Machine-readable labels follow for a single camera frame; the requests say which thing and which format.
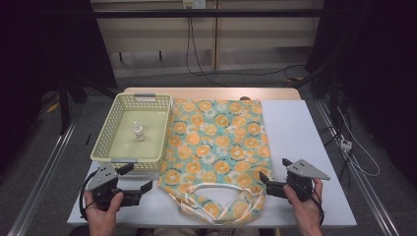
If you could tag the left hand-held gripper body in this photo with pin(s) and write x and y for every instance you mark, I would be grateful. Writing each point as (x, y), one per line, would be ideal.
(102, 177)

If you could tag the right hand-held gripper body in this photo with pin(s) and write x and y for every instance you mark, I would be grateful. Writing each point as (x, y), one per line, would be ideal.
(303, 172)

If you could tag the pale yellow plastic basket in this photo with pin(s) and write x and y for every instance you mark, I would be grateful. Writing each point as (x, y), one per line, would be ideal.
(131, 147)

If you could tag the small white dropper bottle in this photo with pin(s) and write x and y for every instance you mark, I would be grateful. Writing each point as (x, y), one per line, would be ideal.
(139, 131)

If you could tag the orange flower print cloth bag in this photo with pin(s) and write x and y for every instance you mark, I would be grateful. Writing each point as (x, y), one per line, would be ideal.
(216, 141)

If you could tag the person's left hand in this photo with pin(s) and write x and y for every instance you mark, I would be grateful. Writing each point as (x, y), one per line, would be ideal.
(103, 214)

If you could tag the person's right hand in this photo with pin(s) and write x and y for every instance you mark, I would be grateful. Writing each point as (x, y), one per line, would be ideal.
(308, 211)

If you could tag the white power strip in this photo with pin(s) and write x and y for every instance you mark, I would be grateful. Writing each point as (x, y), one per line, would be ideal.
(346, 144)

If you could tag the small brown round knob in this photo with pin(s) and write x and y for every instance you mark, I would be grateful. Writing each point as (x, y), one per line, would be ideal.
(245, 98)

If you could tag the black metal stand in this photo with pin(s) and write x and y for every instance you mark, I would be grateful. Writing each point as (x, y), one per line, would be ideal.
(64, 105)

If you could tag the yellow floor tape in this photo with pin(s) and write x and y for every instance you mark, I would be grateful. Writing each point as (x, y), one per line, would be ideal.
(53, 107)

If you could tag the black horizontal metal bar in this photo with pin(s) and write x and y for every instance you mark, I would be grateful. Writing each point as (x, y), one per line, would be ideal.
(209, 13)

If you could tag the aluminium floor rail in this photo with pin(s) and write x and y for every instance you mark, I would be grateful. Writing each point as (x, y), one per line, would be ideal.
(359, 178)
(42, 178)

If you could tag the black wall bracket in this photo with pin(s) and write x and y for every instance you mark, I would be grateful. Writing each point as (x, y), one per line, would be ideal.
(161, 55)
(121, 57)

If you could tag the white wall socket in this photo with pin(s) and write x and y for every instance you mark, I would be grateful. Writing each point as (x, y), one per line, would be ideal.
(194, 3)

